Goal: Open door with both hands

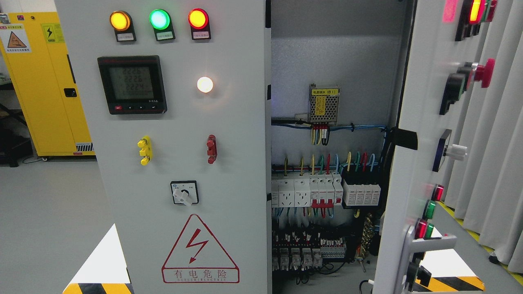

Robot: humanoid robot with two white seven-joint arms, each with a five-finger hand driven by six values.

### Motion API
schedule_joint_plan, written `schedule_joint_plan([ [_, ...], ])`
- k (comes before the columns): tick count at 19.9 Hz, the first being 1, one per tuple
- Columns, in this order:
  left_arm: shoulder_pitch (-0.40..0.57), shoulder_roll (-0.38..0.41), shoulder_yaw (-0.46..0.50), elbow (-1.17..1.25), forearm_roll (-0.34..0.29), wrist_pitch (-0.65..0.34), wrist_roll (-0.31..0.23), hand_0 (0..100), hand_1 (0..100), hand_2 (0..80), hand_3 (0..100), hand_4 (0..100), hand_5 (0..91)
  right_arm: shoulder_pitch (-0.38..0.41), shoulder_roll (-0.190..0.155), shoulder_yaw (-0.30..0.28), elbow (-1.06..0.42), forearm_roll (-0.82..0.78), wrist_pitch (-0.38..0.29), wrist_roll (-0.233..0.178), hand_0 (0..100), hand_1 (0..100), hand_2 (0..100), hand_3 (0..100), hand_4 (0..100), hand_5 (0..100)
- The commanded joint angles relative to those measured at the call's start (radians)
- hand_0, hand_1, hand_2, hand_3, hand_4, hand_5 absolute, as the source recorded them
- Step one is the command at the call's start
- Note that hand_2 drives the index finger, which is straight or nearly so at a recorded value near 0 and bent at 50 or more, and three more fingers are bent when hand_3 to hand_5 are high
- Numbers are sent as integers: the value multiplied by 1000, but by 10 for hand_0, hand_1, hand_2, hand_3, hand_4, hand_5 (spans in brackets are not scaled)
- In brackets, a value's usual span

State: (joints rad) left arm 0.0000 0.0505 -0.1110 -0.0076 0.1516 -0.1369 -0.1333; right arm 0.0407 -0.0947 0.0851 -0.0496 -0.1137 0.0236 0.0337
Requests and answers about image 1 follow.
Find grey cabinet door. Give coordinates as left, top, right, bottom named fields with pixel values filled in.
left=372, top=0, right=498, bottom=294
left=55, top=0, right=271, bottom=294

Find red terminal connector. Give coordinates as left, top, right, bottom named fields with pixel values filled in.
left=207, top=134, right=217, bottom=164

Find metal mesh power supply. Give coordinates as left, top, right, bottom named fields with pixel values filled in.
left=308, top=83, right=341, bottom=125

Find white lit indicator lamp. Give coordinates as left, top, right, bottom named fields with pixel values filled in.
left=197, top=76, right=214, bottom=93

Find black white surge protector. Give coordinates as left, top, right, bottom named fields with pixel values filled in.
left=342, top=168, right=381, bottom=207

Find lower relay terminal row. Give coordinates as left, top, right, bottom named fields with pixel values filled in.
left=271, top=223, right=348, bottom=271

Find yellow terminal connector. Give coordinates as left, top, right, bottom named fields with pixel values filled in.
left=137, top=136, right=153, bottom=166

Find red electric hazard sticker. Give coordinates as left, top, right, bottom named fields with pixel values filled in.
left=162, top=214, right=240, bottom=283

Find red indicator lamp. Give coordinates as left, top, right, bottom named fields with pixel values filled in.
left=188, top=8, right=211, bottom=40

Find black digital power meter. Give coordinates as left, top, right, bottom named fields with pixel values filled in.
left=97, top=55, right=168, bottom=115

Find green indicator lamp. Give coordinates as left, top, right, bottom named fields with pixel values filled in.
left=149, top=9, right=176, bottom=41

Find amber indicator lamp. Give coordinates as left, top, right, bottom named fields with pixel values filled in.
left=110, top=11, right=136, bottom=42

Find red emergency stop button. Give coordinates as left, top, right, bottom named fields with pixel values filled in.
left=439, top=58, right=496, bottom=115

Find yellow safety cabinet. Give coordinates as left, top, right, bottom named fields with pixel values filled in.
left=1, top=12, right=95, bottom=158

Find white DIN rail sockets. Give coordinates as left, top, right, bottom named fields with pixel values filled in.
left=271, top=173, right=343, bottom=208

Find black rotary selector switch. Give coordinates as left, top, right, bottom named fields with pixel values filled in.
left=170, top=180, right=199, bottom=205

